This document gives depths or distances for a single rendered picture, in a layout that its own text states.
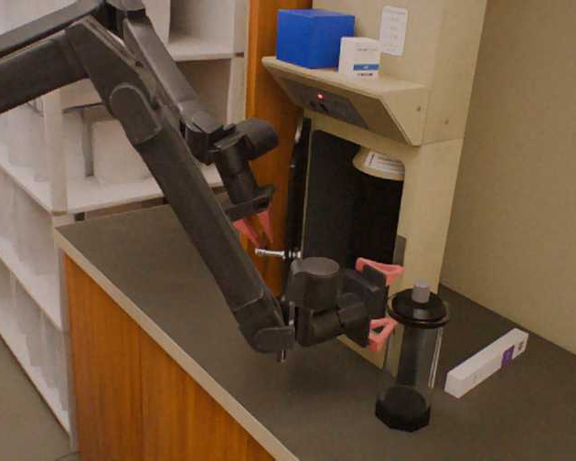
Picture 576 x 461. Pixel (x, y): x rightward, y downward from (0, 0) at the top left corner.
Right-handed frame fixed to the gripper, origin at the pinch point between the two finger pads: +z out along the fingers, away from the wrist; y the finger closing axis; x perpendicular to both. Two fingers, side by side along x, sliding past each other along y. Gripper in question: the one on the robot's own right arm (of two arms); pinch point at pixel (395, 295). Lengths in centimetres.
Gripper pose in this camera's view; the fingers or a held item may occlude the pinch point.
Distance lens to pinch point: 112.7
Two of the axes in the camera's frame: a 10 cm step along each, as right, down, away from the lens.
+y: 0.7, -9.2, -4.0
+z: 7.9, -1.9, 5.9
